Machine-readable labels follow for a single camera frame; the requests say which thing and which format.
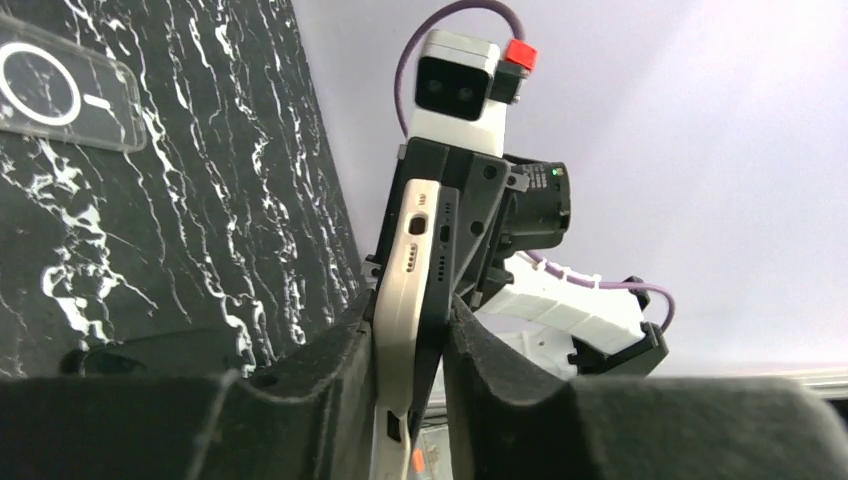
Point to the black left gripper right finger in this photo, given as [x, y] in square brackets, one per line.
[508, 418]

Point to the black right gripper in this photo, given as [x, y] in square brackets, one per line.
[506, 204]

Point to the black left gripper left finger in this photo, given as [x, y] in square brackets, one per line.
[308, 416]

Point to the black smartphone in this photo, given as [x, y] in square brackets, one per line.
[436, 308]

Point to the beige phone case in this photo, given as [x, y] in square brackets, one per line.
[396, 323]

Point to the clear magsafe phone case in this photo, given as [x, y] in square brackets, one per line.
[54, 89]

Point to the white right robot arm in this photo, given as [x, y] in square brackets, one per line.
[604, 318]

